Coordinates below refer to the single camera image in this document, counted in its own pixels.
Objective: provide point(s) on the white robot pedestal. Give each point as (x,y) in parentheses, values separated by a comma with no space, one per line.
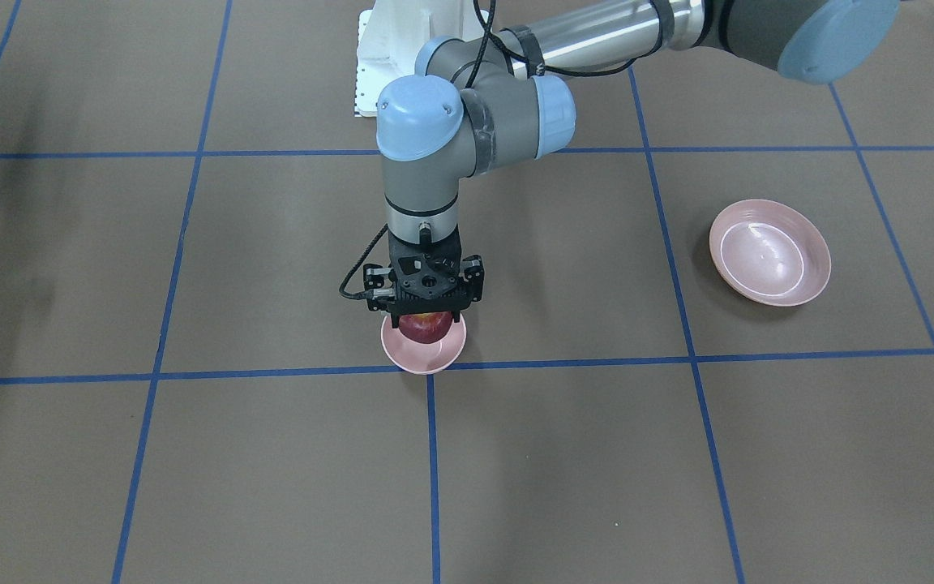
(391,34)

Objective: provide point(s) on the pink plate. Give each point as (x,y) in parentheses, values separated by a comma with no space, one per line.
(770,253)

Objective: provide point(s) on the red apple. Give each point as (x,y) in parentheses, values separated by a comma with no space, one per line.
(425,328)

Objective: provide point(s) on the pink bowl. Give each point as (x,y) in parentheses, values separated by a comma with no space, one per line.
(423,359)

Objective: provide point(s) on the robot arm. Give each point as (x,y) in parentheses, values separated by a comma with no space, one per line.
(470,107)

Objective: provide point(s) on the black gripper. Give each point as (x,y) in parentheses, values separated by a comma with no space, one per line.
(474,276)

